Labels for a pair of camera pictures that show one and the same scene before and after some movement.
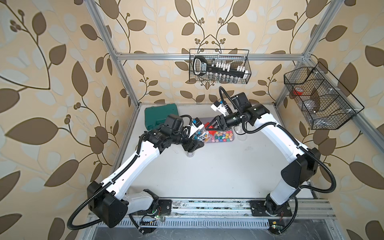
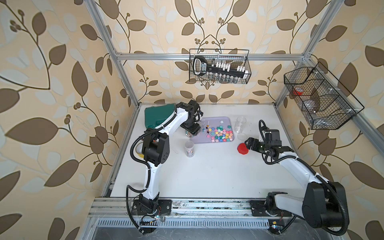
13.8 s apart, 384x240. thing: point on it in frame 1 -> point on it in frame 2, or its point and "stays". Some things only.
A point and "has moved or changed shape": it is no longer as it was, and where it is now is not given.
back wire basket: (224, 66) stays
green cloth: (154, 116) stays
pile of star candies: (222, 136) stays
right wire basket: (325, 103) stays
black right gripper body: (233, 119) -> (257, 145)
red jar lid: (212, 132) -> (242, 149)
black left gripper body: (187, 143) -> (190, 126)
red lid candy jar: (202, 134) has moved or changed shape
